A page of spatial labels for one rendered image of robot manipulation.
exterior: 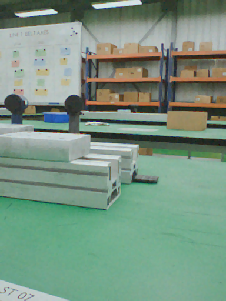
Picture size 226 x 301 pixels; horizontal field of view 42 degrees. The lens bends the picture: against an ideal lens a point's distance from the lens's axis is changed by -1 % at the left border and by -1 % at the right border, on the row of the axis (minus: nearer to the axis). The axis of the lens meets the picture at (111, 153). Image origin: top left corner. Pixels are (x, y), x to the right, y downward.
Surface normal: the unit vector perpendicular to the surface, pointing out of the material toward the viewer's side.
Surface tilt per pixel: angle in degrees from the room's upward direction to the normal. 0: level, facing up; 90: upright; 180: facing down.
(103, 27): 90
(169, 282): 0
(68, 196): 90
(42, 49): 90
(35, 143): 90
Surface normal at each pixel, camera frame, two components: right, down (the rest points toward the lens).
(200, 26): -0.36, 0.14
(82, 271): 0.02, -0.99
